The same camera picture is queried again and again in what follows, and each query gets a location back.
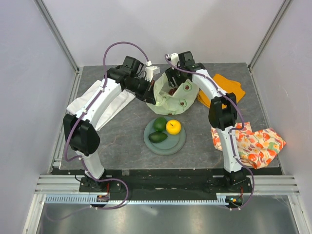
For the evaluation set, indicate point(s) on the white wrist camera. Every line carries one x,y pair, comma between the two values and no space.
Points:
172,58
150,70

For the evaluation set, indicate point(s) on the floral patterned cloth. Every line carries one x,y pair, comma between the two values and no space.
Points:
254,149

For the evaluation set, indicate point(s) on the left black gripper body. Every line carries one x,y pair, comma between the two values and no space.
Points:
142,88

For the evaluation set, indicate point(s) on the slotted cable duct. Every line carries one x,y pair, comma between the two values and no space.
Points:
97,200

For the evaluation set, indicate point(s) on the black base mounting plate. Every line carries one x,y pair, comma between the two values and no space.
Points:
208,180

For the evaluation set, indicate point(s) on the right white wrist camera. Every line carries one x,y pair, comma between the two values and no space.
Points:
172,58

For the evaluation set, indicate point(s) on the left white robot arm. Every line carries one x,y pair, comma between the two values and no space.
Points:
80,128

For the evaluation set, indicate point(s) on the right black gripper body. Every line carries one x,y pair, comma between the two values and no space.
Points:
177,74

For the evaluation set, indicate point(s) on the orange folded cloth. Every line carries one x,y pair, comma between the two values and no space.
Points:
230,86

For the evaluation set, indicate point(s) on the dark green avocado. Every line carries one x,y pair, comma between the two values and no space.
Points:
157,137

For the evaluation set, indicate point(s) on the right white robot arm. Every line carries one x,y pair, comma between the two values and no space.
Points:
223,110

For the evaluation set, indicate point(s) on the yellow apple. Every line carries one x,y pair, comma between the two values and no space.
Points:
173,127

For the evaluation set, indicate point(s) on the dark red grapes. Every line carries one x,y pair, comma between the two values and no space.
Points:
172,91

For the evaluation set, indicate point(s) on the grey-green ceramic plate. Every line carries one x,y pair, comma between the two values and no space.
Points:
170,146

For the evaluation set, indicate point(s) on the light green plastic bag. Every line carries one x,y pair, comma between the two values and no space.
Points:
177,103

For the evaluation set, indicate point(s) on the green lime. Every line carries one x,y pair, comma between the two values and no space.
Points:
159,124

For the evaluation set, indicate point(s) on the white folded towel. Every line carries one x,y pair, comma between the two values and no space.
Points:
121,101

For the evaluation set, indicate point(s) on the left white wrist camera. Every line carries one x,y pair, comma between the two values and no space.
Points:
150,70

